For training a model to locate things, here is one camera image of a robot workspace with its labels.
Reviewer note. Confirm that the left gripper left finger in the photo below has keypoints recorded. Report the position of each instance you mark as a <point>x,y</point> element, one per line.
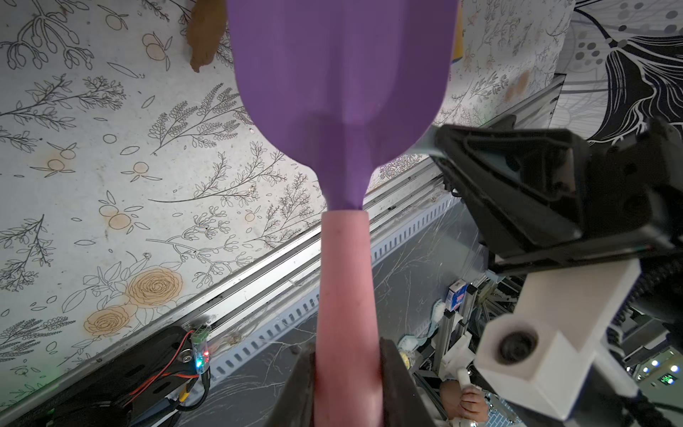
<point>295,406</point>

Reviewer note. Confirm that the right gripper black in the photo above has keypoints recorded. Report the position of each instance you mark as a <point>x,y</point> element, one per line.
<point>538,208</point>

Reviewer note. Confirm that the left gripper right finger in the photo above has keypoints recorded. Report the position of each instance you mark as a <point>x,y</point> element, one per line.
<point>402,406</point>

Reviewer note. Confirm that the purple trowel pink handle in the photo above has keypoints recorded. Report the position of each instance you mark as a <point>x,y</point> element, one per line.
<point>343,87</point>

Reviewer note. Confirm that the green cleaning brush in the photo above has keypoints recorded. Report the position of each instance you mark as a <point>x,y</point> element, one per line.
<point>426,145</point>

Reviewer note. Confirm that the yellow trowel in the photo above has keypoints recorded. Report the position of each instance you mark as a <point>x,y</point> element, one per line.
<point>458,47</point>

